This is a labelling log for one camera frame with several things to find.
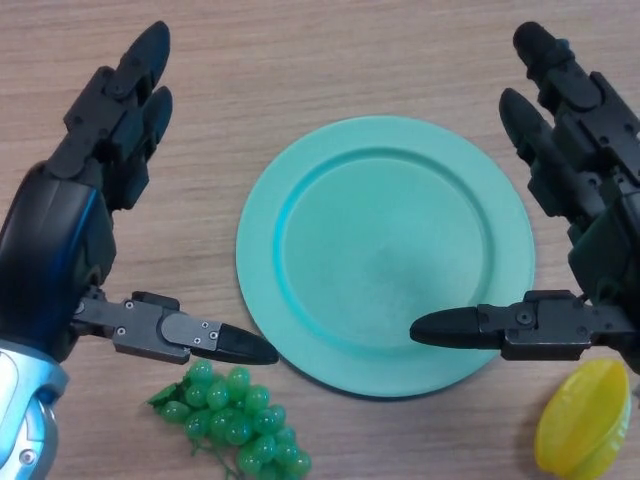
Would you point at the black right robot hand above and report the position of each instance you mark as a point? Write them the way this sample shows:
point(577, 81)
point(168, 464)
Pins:
point(580, 130)

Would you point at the green grape bunch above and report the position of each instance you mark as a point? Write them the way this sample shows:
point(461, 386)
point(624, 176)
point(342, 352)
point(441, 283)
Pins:
point(235, 425)

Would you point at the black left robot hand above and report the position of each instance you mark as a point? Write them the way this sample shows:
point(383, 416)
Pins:
point(50, 235)

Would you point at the yellow starfruit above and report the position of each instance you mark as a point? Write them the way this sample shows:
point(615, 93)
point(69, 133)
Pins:
point(575, 425)

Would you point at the teal round plate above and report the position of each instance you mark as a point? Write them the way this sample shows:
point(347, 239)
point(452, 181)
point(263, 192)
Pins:
point(380, 240)

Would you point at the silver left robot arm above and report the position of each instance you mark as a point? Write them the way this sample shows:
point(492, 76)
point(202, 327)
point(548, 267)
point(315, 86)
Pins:
point(20, 395)

